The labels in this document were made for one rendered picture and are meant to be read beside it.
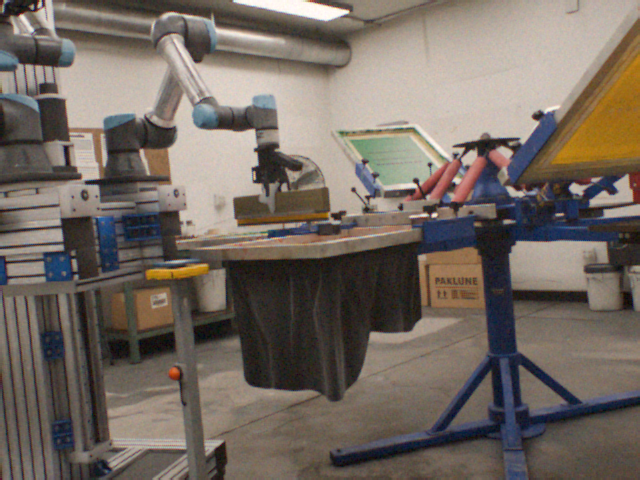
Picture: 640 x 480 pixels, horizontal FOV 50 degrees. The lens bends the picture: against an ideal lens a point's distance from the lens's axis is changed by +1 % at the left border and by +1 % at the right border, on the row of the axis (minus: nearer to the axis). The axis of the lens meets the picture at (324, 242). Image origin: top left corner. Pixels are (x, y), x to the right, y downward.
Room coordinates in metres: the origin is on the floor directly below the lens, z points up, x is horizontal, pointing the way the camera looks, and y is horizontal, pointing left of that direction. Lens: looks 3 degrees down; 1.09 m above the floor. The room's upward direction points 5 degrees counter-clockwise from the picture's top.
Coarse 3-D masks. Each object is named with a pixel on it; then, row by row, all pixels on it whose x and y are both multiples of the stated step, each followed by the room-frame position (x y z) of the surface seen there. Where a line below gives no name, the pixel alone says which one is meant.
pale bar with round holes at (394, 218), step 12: (492, 204) 2.40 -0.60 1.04; (348, 216) 2.82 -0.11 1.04; (360, 216) 2.78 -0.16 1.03; (372, 216) 2.73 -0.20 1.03; (384, 216) 2.69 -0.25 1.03; (396, 216) 2.65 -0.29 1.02; (408, 216) 2.61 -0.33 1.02; (444, 216) 2.50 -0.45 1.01; (480, 216) 2.40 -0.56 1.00; (492, 216) 2.40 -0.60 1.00
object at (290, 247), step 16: (272, 240) 2.43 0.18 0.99; (288, 240) 2.49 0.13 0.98; (304, 240) 2.55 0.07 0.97; (320, 240) 2.61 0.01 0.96; (352, 240) 1.92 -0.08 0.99; (368, 240) 1.97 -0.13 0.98; (384, 240) 2.02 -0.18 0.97; (400, 240) 2.08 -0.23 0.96; (416, 240) 2.14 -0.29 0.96; (192, 256) 2.21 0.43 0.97; (208, 256) 2.15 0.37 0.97; (224, 256) 2.09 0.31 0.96; (240, 256) 2.04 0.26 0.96; (256, 256) 1.99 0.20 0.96; (272, 256) 1.94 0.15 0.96; (288, 256) 1.90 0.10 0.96; (304, 256) 1.86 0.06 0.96; (320, 256) 1.82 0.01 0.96
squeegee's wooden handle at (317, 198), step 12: (276, 192) 2.11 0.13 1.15; (288, 192) 2.07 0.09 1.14; (300, 192) 2.03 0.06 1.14; (312, 192) 2.00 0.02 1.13; (324, 192) 1.98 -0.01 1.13; (240, 204) 2.22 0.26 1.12; (252, 204) 2.18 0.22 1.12; (264, 204) 2.14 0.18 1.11; (276, 204) 2.10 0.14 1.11; (288, 204) 2.07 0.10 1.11; (300, 204) 2.03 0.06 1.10; (312, 204) 2.00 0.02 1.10; (324, 204) 1.97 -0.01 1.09; (240, 216) 2.22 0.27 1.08
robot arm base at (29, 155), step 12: (0, 144) 1.97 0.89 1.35; (12, 144) 1.96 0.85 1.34; (24, 144) 1.96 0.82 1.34; (36, 144) 1.99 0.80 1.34; (0, 156) 1.97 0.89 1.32; (12, 156) 1.95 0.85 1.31; (24, 156) 1.96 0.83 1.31; (36, 156) 1.98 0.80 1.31; (0, 168) 1.95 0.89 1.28; (12, 168) 1.94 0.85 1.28; (24, 168) 1.94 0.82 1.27; (36, 168) 1.96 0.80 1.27; (48, 168) 2.00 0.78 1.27
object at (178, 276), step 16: (160, 272) 1.92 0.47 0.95; (176, 272) 1.89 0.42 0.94; (192, 272) 1.93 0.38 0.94; (208, 272) 1.97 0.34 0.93; (176, 288) 1.95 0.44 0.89; (176, 304) 1.95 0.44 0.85; (176, 320) 1.96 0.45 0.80; (176, 336) 1.96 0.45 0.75; (192, 336) 1.97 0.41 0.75; (192, 352) 1.96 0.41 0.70; (192, 368) 1.96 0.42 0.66; (192, 384) 1.96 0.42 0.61; (192, 400) 1.95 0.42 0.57; (192, 416) 1.95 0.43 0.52; (192, 432) 1.94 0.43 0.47; (192, 448) 1.95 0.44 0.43; (192, 464) 1.95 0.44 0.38
